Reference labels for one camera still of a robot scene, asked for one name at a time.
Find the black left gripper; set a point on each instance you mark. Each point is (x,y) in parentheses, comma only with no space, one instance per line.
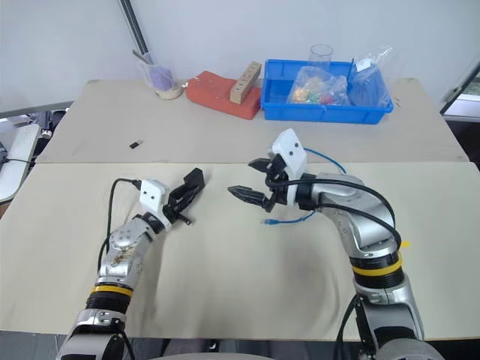
(171,210)

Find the small black USB adapter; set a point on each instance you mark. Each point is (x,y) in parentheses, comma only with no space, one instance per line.
(136,143)

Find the grey side table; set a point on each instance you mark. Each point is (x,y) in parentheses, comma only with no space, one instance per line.
(33,107)

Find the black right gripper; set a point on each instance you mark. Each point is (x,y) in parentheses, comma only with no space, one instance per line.
(276,187)

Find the bag of colourful pieces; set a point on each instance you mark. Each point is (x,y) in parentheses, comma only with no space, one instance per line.
(317,88)

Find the purple brush head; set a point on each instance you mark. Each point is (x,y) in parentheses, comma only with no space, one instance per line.
(162,77)

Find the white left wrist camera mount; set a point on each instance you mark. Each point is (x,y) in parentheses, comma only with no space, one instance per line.
(152,195)

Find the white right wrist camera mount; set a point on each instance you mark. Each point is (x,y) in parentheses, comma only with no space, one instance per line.
(292,153)

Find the dark window frame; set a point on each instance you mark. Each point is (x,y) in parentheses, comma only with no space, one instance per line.
(455,86)

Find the wooden block with holes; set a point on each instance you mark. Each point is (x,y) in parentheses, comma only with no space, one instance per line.
(245,82)

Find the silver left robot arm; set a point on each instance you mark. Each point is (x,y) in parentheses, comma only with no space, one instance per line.
(123,240)

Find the blue plastic bin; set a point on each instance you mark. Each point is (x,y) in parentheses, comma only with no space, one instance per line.
(277,101)

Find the clear plastic bag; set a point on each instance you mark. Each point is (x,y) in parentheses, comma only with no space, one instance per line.
(369,88)

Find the clear plastic cup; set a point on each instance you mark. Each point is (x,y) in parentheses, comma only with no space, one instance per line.
(321,56)

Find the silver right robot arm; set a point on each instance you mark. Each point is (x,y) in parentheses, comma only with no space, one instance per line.
(369,225)

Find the clear beaker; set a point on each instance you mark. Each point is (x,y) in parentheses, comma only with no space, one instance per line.
(167,90)

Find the dark rounded robot base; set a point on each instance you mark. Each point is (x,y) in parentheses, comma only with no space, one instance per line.
(210,350)

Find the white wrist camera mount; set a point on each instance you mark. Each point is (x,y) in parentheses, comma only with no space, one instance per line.
(292,153)
(152,195)

